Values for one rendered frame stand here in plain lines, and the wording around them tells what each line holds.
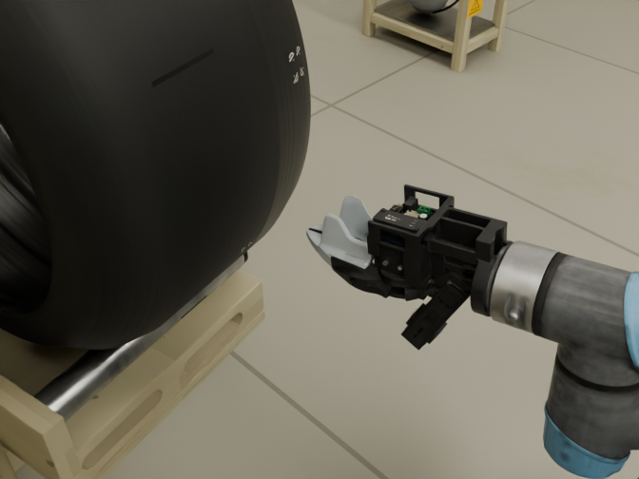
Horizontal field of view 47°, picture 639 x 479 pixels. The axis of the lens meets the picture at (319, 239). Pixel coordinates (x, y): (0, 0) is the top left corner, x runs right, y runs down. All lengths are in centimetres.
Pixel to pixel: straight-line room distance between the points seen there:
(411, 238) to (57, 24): 33
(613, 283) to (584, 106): 275
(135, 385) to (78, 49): 48
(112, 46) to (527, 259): 37
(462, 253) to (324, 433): 131
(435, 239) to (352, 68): 284
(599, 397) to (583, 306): 8
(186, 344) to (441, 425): 111
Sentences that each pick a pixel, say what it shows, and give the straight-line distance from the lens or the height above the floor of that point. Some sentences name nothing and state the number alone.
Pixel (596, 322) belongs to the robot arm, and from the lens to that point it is 62.
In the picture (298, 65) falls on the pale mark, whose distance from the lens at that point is 72.
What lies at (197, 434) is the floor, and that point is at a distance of 194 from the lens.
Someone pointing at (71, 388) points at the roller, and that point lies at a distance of 87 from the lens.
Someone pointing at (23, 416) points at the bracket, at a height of 95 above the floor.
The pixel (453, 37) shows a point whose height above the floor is 13.
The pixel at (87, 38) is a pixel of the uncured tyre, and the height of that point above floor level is 134.
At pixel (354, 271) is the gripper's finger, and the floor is 109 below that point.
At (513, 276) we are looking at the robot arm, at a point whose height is 115.
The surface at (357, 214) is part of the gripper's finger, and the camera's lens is 74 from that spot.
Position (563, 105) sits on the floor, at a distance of 333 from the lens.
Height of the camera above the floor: 157
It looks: 40 degrees down
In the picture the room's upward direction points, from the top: straight up
